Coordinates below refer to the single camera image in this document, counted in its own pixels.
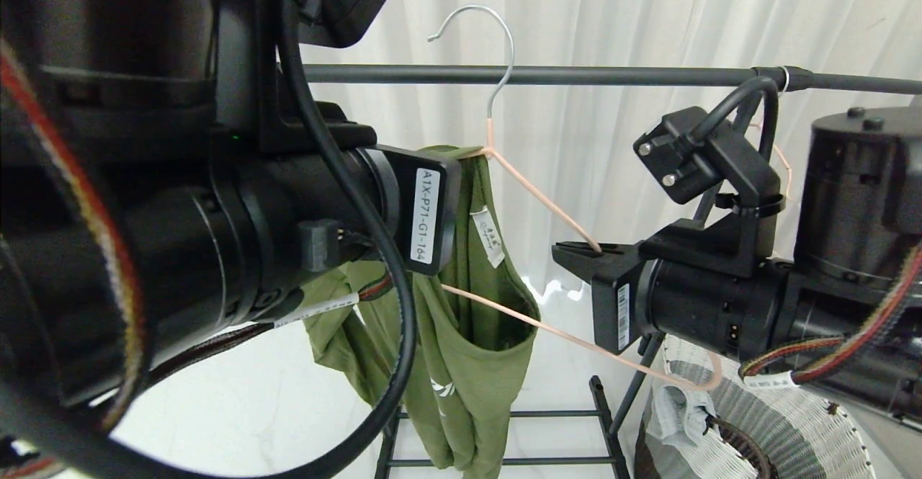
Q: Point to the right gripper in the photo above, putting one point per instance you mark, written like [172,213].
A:
[691,306]

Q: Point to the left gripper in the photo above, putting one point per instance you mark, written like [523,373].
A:
[324,191]

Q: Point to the pink clothes hanger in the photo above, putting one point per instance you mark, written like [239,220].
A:
[789,169]
[540,196]

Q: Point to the green printed shirt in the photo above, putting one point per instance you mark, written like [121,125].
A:
[468,364]

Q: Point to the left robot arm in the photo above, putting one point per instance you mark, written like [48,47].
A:
[86,176]

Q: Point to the black clothes rack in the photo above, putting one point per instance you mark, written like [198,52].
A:
[576,75]

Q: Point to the white laundry basket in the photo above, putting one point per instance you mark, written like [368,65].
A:
[792,428]

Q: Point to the pale grey garment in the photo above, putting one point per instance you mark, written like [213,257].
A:
[677,414]

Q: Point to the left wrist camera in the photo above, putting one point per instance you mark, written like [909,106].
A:
[288,90]

